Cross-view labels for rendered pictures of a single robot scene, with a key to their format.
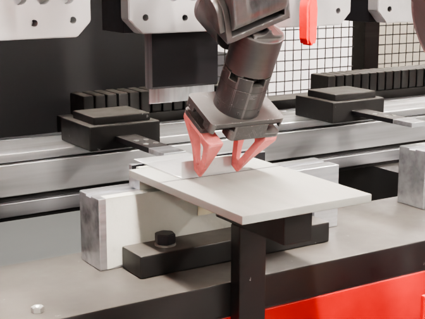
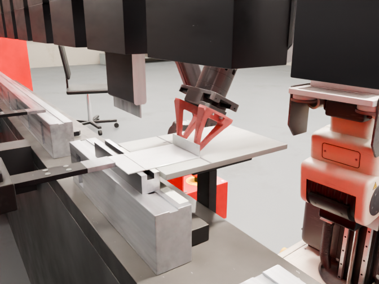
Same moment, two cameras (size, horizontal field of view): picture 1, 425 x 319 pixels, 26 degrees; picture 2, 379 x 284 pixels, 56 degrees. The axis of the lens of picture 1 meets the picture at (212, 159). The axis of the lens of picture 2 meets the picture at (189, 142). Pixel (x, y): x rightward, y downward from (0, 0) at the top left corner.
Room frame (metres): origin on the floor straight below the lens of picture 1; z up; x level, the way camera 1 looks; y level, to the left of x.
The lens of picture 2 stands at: (1.14, 0.59, 1.21)
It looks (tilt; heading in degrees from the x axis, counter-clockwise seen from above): 18 degrees down; 268
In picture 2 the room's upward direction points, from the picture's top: straight up
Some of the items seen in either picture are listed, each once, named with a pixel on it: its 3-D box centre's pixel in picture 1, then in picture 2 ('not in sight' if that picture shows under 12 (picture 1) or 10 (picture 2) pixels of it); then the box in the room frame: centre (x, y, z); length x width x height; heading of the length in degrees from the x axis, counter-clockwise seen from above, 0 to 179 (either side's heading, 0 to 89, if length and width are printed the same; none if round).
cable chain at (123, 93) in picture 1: (170, 97); not in sight; (1.67, 0.08, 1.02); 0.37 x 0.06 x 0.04; 122
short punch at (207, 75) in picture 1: (181, 65); (125, 81); (1.22, 0.04, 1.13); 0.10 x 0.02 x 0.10; 122
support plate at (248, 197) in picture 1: (243, 185); (202, 146); (1.09, -0.04, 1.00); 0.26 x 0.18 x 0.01; 32
